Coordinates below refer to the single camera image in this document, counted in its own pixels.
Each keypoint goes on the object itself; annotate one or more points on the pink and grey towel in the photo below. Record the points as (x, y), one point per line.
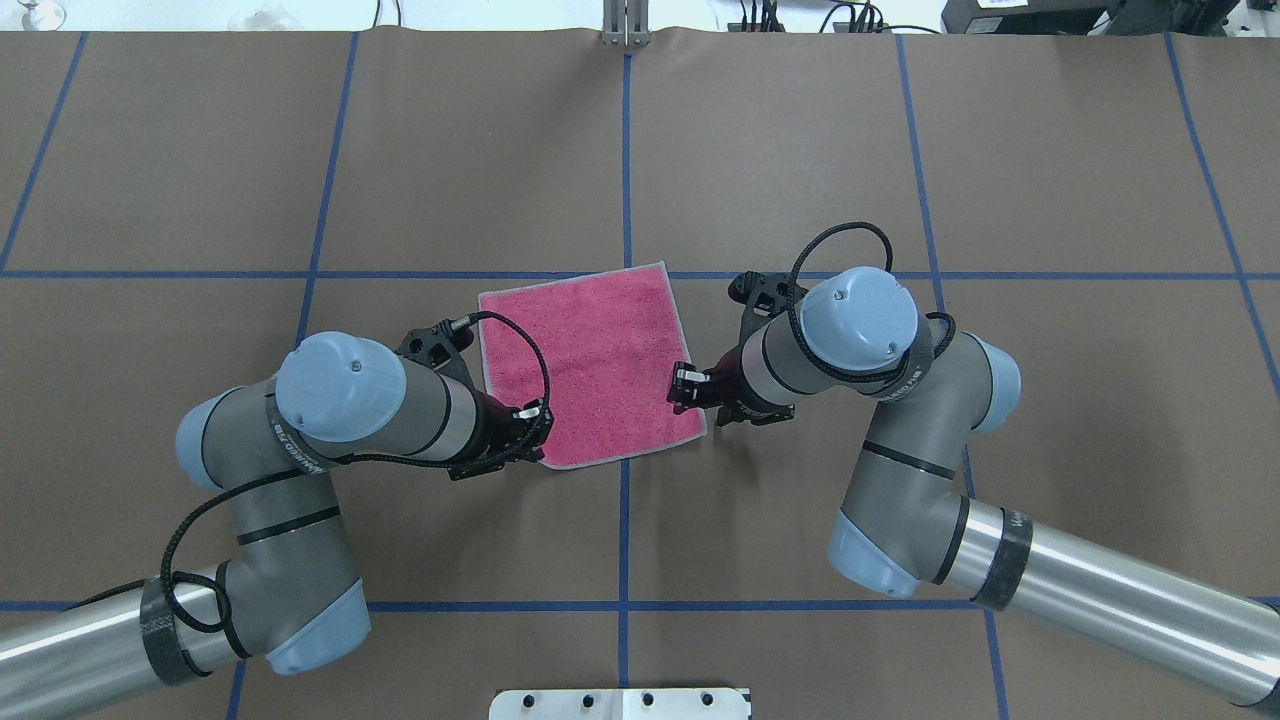
(605, 344)

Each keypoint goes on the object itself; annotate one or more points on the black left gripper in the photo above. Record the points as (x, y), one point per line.
(494, 424)

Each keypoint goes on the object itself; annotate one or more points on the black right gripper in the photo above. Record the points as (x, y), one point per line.
(728, 377)

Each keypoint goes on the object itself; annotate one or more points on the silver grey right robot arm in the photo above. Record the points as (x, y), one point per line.
(904, 521)

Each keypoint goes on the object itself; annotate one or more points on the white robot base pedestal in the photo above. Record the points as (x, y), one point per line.
(623, 703)

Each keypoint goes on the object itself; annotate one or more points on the aluminium frame post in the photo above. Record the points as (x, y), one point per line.
(625, 23)

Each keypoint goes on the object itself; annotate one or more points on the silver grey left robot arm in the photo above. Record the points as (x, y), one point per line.
(264, 568)

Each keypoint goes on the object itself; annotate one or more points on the black rectangular box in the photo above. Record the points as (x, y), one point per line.
(1049, 18)

